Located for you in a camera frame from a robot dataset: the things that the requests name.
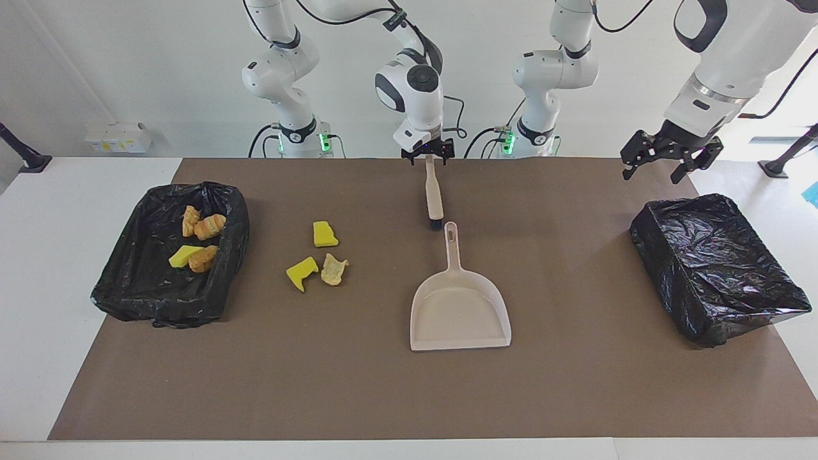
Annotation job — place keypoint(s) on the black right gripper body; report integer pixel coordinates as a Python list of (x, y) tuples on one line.
[(431, 148)]

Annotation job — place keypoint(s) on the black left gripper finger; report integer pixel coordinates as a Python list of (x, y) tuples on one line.
[(629, 170), (684, 172)]

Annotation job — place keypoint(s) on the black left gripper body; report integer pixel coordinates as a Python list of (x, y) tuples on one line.
[(677, 142)]

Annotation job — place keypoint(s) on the beige brush black bristles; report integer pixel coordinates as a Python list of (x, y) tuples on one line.
[(434, 195)]

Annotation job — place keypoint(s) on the yellow sponge block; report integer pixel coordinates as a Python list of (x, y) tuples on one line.
[(324, 236)]

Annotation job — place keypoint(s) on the beige sponge piece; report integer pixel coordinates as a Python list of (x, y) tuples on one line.
[(333, 271)]

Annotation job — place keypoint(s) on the yellow notched sponge piece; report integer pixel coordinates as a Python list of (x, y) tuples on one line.
[(300, 273)]

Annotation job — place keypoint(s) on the beige plastic dustpan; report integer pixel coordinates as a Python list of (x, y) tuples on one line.
[(460, 319)]

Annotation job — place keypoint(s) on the striped round bread toy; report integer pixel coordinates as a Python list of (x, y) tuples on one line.
[(211, 227)]

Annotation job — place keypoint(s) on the brown bread loaf toy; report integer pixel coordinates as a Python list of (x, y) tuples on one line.
[(204, 259)]

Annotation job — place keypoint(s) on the beige toast slice toy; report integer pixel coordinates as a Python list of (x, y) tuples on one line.
[(190, 220)]

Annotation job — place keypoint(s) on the yellow sponge wedge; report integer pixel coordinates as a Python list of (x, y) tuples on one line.
[(182, 257)]

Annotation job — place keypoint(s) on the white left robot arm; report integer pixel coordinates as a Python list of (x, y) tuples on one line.
[(748, 45)]

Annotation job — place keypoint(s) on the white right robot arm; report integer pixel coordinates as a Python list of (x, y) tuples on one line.
[(418, 96)]

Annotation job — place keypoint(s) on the black bag lined bin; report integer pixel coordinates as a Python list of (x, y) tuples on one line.
[(134, 287), (716, 268)]

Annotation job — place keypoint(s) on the green lit base module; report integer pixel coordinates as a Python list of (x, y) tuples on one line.
[(509, 142), (324, 140)]

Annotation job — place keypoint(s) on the black stand leg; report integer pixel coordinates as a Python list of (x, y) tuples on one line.
[(783, 160), (29, 156)]

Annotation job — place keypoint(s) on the blue object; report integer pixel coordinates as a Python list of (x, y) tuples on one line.
[(813, 193)]

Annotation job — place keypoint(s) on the brown table mat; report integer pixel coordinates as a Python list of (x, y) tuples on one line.
[(319, 383)]

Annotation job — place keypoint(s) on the white wall socket boxes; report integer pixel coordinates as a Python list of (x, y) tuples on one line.
[(118, 137)]

